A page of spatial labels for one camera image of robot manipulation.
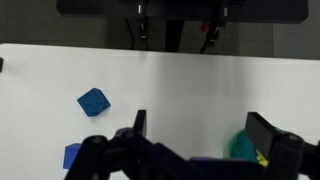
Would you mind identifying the green round object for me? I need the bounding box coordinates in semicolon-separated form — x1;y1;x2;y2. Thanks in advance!
229;131;259;163

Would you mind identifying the black breadboard base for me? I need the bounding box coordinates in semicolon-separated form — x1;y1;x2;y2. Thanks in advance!
55;0;309;24

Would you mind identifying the dark blue toy block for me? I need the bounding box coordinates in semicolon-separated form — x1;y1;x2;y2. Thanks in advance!
76;87;112;118

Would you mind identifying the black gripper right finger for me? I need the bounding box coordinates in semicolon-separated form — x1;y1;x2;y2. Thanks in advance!
244;112;320;180

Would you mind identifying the royal blue toy cube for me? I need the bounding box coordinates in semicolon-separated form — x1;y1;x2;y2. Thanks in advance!
62;142;83;170

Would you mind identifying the yellow toy block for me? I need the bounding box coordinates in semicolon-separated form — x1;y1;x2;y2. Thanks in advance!
255;149;270;168

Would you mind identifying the black support post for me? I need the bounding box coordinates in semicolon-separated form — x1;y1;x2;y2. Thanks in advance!
165;20;185;53

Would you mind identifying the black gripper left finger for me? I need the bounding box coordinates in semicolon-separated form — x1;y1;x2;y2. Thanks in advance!
64;109;191;180

